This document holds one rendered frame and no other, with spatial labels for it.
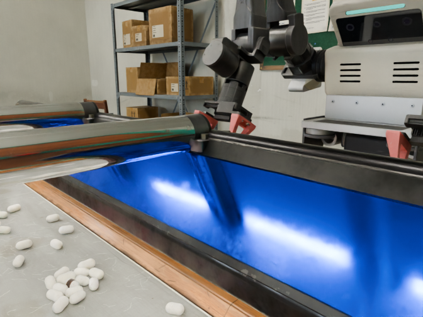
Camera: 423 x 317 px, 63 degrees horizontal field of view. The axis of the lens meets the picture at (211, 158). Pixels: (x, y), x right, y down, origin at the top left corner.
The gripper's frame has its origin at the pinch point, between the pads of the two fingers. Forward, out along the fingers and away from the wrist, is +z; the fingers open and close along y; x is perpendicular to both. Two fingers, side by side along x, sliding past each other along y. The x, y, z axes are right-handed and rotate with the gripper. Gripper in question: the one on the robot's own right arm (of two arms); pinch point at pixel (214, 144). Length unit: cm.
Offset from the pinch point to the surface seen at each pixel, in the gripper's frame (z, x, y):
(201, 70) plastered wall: -97, 145, -197
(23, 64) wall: -66, 62, -439
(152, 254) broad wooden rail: 27.7, -2.8, -4.4
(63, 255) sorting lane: 35.5, -13.2, -21.9
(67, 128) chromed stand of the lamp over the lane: 10, -47, 39
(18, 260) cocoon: 38.1, -22.1, -22.9
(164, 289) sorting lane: 31.3, -5.0, 5.1
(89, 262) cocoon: 33.2, -12.7, -11.5
